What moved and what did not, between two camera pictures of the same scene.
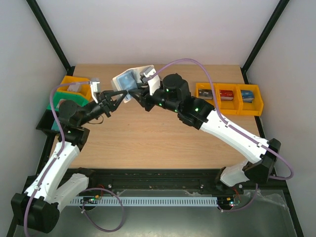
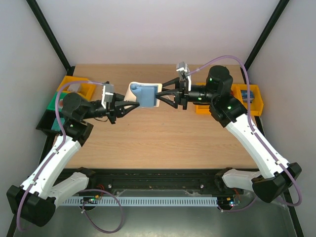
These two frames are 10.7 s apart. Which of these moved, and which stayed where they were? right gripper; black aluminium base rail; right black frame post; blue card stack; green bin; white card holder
Moved: right gripper; white card holder
Stayed: black aluminium base rail; right black frame post; green bin; blue card stack
